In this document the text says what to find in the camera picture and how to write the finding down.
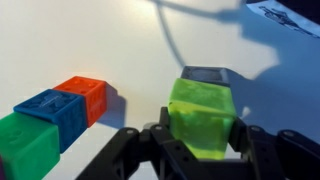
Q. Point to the green plastic cube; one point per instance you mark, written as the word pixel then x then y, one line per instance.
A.
pixel 28 146

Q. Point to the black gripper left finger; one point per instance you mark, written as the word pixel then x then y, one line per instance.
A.
pixel 146 153

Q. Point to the orange plastic cube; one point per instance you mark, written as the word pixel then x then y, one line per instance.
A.
pixel 90 95

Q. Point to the yellow plastic cube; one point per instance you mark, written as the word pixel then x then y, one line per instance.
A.
pixel 201 116

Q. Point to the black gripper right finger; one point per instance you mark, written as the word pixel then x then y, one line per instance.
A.
pixel 266 153

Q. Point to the soft cube with zebra picture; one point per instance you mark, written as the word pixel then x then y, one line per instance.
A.
pixel 290 18

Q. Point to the blue plastic cube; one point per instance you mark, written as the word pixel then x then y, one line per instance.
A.
pixel 55 110

